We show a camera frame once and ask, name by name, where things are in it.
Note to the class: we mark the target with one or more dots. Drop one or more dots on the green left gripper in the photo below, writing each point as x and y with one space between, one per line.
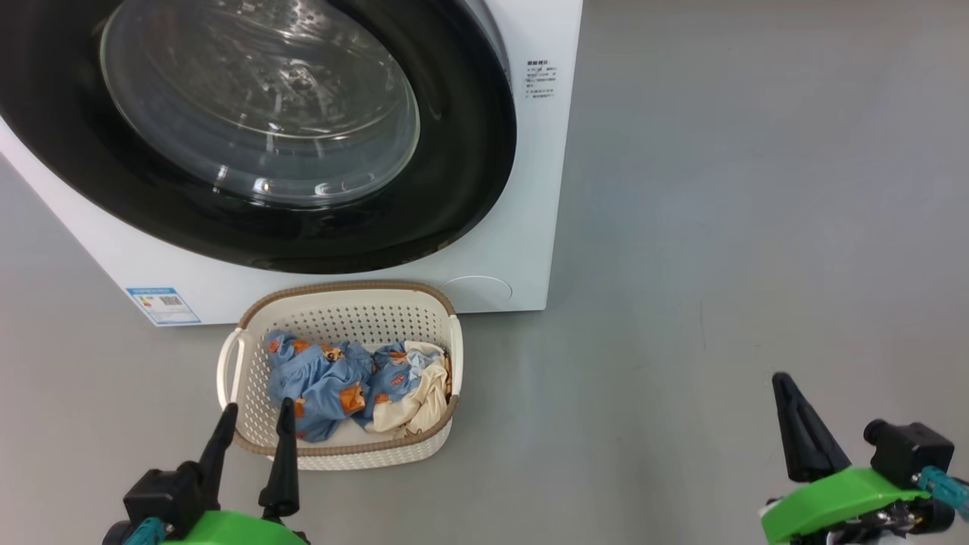
227 530

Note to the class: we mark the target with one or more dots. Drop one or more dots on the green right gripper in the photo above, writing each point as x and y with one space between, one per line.
833 499

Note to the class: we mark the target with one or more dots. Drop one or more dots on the blue garment with orange print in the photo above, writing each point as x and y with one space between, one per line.
318 386

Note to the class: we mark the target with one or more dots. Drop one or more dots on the cream cartoon print garment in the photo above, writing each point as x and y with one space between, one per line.
424 397

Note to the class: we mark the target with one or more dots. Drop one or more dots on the black round glass washer door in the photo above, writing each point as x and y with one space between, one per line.
454 151

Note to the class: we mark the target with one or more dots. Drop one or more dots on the cream perforated laundry basket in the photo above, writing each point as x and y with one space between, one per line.
344 310

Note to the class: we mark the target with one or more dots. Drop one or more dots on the white front-load washing machine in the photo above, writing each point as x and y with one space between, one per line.
500 227

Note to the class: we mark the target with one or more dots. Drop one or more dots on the blue energy label sticker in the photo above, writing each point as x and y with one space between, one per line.
166 305

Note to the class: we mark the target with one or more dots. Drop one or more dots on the round washer filter cover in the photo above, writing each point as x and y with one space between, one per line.
477 291

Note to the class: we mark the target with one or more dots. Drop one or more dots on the printed text label on washer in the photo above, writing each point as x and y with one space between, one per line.
542 79

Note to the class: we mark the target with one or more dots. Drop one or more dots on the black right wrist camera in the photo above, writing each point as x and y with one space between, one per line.
912 450

